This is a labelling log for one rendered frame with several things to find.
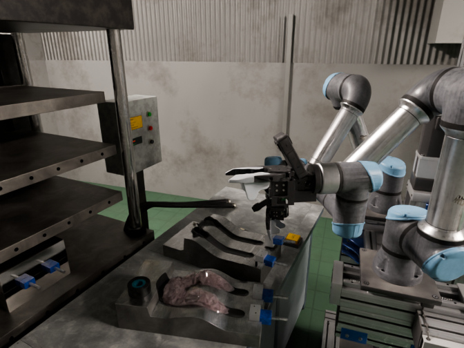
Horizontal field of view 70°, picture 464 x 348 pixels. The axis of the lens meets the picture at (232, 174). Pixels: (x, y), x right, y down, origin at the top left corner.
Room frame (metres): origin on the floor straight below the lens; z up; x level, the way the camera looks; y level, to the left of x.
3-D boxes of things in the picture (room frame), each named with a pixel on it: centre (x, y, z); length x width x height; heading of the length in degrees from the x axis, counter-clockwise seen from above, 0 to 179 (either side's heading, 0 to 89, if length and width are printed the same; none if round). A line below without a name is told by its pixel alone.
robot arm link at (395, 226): (0.90, -0.54, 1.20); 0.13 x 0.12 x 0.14; 7
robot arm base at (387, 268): (0.91, -0.54, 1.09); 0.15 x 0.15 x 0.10
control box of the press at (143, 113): (1.85, 0.57, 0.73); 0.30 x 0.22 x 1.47; 153
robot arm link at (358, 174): (0.74, -0.30, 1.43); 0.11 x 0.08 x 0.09; 97
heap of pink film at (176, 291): (0.99, 0.13, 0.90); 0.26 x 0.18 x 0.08; 80
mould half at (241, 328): (0.99, 0.13, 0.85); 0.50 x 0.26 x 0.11; 80
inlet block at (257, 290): (1.00, -0.14, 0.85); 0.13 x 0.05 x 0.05; 80
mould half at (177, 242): (1.34, 0.05, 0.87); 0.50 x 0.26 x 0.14; 63
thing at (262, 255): (1.17, -0.17, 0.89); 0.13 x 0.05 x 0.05; 63
